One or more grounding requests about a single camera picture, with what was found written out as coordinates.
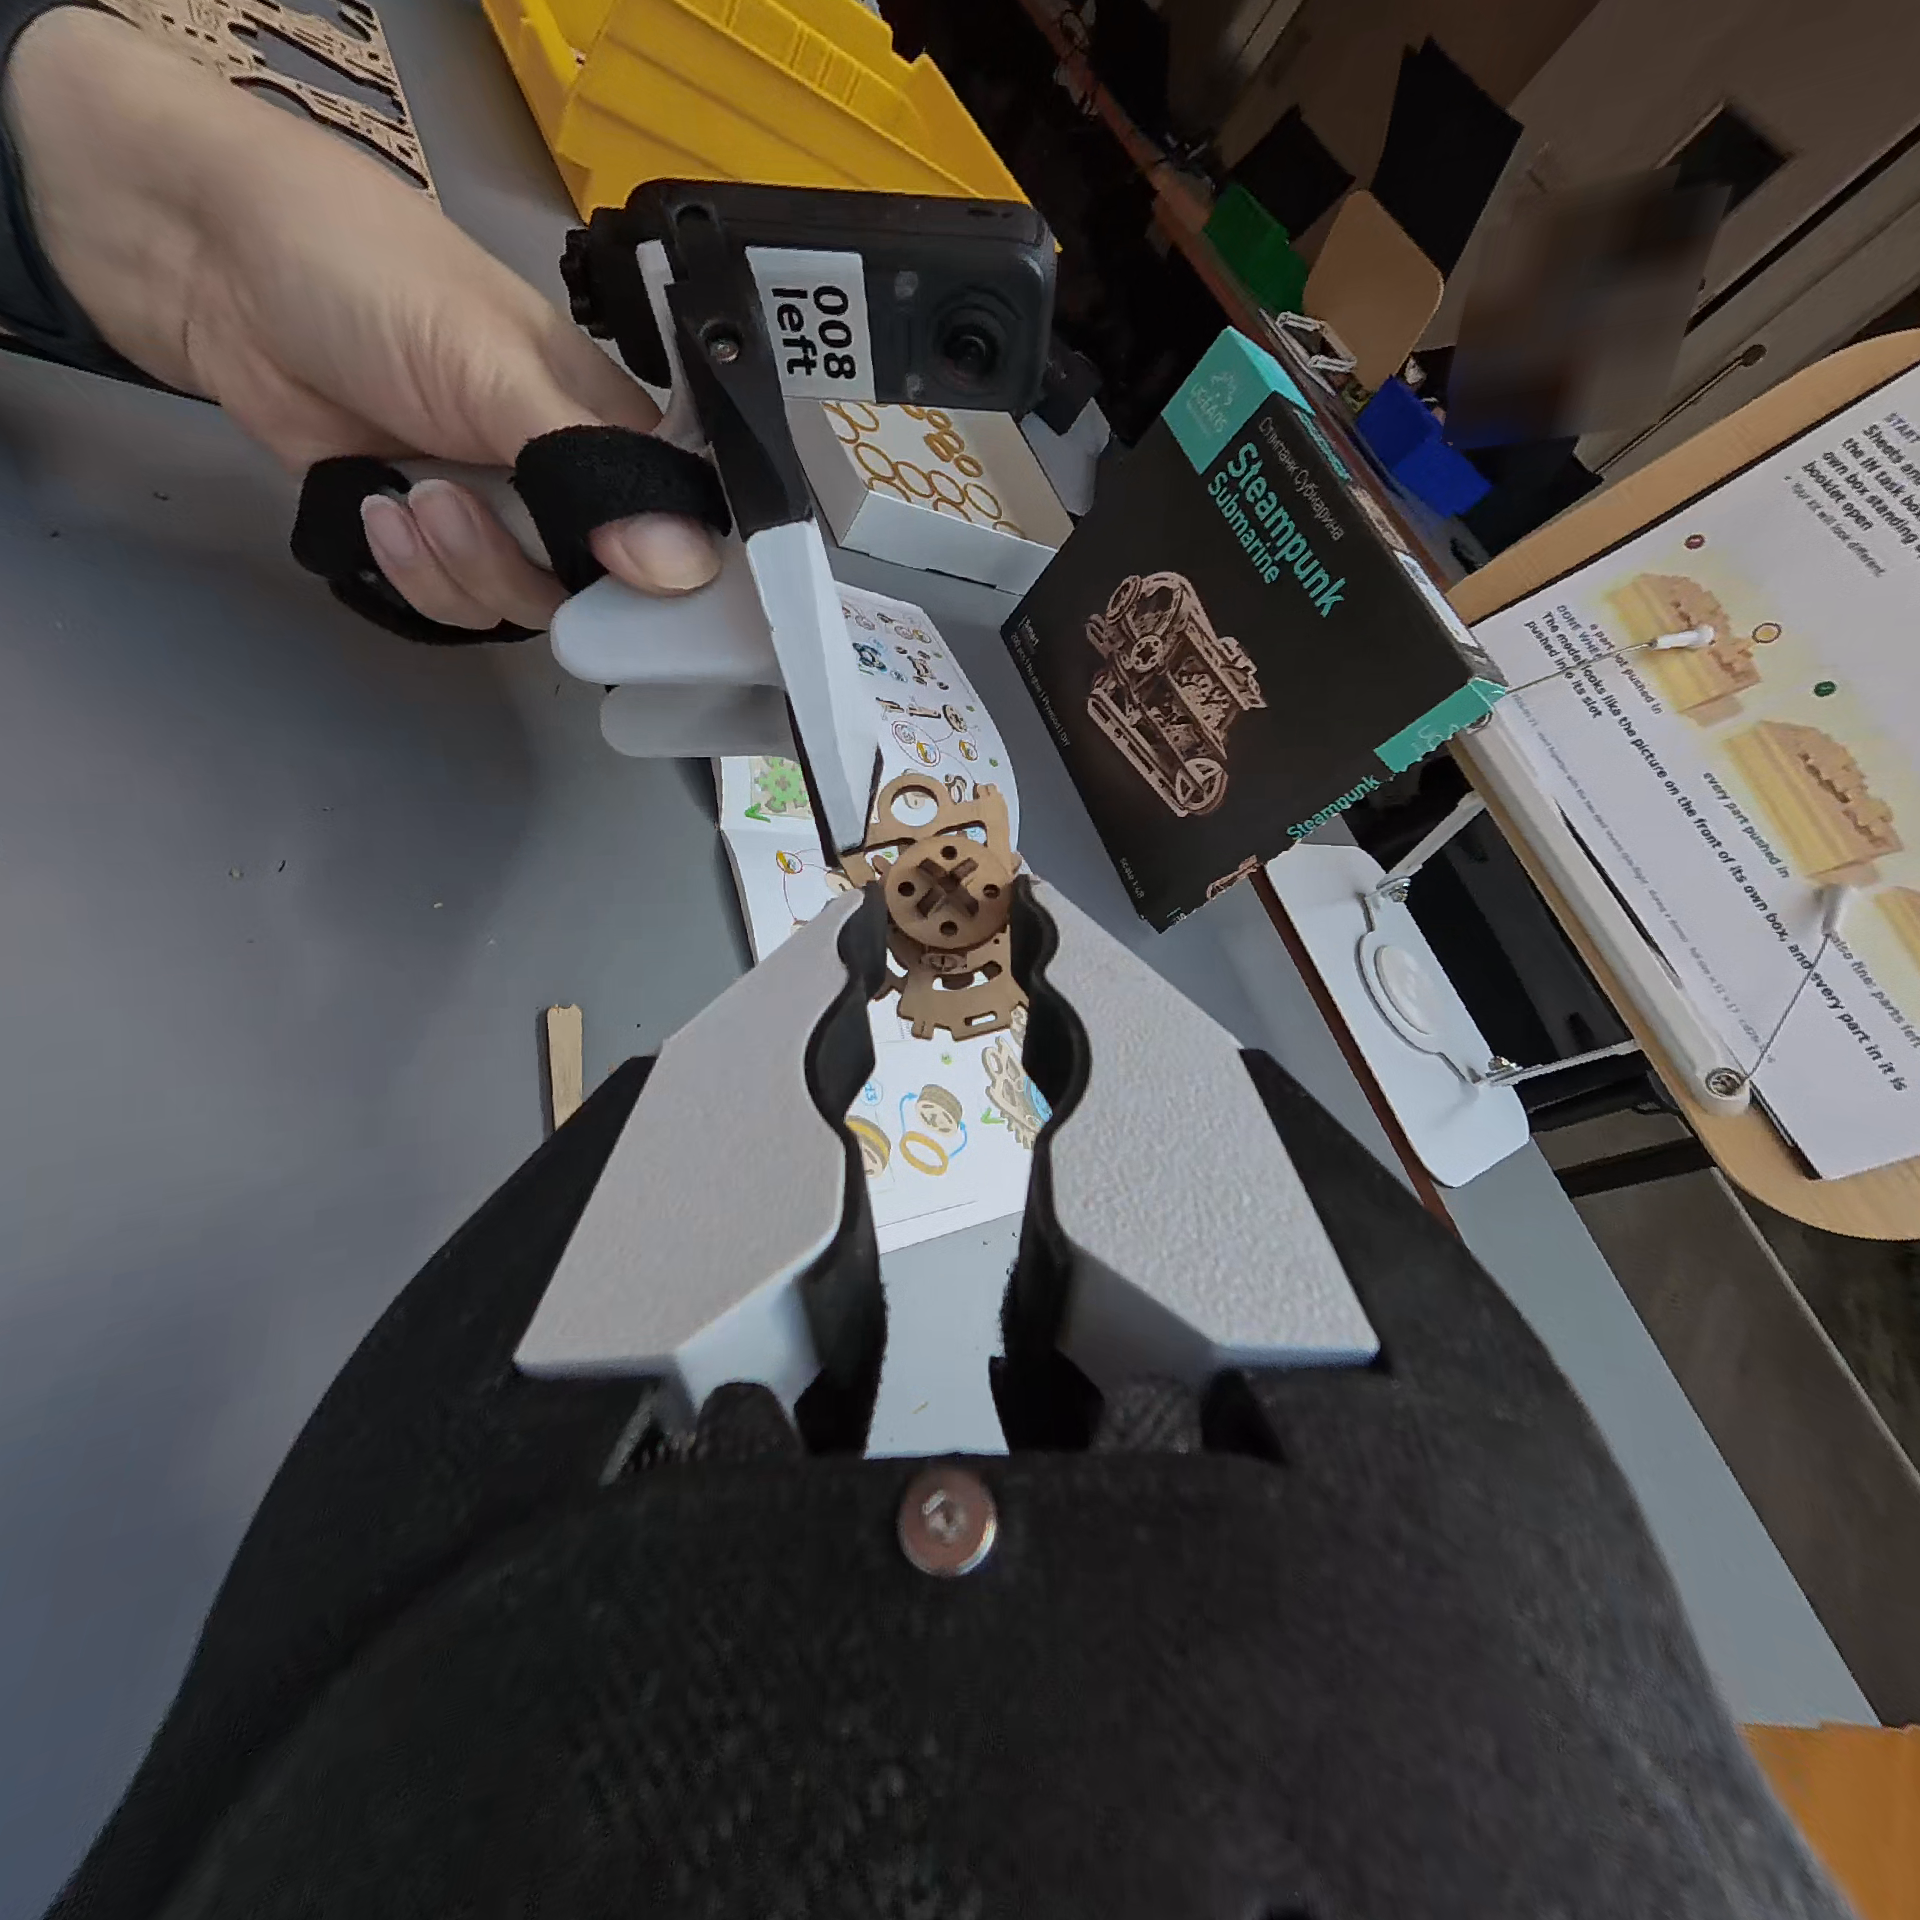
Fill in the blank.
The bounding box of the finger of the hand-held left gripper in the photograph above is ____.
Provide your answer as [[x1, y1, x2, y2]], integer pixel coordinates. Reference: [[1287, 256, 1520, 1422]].
[[742, 513, 891, 875]]

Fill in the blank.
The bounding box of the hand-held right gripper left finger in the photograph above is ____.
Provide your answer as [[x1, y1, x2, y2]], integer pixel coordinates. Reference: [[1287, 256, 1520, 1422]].
[[514, 881, 891, 1457]]

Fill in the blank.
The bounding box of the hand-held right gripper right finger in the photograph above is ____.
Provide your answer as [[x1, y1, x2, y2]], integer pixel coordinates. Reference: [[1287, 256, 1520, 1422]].
[[989, 874, 1382, 1457]]

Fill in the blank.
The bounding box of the wooden gear assembly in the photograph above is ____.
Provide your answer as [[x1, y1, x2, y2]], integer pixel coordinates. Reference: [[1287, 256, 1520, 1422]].
[[837, 771, 1037, 1044]]

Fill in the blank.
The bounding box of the laser-cut wooden parts sheet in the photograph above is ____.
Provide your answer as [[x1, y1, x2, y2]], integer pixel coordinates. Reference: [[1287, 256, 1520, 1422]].
[[97, 0, 444, 204]]

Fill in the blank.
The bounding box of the black model kit box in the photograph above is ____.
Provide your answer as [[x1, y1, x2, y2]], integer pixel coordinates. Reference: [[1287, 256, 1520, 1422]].
[[1000, 327, 1509, 934]]

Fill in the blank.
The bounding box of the person's left hand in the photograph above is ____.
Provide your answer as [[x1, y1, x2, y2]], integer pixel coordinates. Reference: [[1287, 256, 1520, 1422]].
[[15, 14, 730, 632]]

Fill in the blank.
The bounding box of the pile of rubber rings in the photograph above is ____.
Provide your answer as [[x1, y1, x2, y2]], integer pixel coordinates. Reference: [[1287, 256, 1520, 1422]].
[[817, 402, 1037, 534]]

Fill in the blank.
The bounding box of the assembly instruction booklet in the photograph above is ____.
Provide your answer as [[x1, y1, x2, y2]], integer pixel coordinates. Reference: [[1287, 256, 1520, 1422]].
[[717, 588, 1059, 1259]]

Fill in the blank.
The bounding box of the white cardboard tray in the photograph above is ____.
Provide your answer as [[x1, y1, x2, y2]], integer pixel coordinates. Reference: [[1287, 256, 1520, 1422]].
[[786, 396, 1073, 594]]

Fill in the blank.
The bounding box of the white clipboard stand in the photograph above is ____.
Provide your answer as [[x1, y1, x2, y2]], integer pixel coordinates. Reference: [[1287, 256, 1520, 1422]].
[[1264, 720, 1761, 1190]]

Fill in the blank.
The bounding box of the yellow plastic bin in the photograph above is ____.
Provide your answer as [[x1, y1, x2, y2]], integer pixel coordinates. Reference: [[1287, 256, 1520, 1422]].
[[479, 0, 1059, 248]]

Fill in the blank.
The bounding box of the green box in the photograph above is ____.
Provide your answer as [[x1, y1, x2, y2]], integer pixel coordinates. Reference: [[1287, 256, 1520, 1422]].
[[1200, 179, 1307, 301]]

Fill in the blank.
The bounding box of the blue box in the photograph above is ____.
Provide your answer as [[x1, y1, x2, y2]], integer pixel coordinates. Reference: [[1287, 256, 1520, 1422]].
[[1357, 374, 1494, 519]]

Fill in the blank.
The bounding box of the printed paper instruction sheet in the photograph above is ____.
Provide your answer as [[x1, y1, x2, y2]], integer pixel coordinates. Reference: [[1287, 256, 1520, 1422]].
[[1477, 367, 1920, 1184]]

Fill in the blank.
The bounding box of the task instruction sheet on board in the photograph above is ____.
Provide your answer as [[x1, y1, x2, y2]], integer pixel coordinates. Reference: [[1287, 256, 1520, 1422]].
[[1446, 329, 1920, 1243]]

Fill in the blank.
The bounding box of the orange flat object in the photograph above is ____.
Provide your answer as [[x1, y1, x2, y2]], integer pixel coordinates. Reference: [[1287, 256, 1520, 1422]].
[[1741, 1722, 1920, 1920]]

